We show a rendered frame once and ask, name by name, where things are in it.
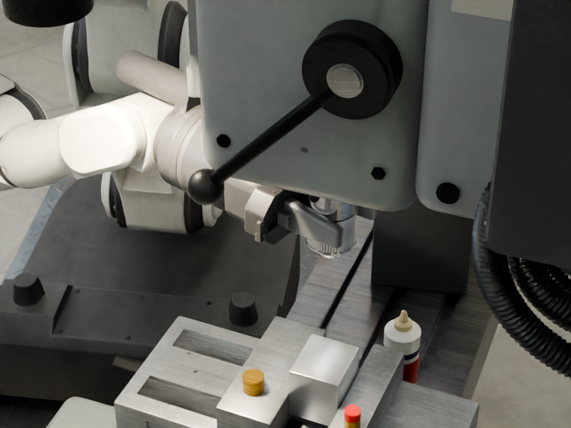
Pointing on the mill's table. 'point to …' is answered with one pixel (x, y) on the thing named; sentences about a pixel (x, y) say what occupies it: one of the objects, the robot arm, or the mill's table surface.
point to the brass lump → (253, 382)
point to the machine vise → (375, 365)
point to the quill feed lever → (323, 93)
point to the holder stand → (421, 250)
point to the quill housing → (228, 91)
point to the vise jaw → (251, 416)
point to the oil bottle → (404, 343)
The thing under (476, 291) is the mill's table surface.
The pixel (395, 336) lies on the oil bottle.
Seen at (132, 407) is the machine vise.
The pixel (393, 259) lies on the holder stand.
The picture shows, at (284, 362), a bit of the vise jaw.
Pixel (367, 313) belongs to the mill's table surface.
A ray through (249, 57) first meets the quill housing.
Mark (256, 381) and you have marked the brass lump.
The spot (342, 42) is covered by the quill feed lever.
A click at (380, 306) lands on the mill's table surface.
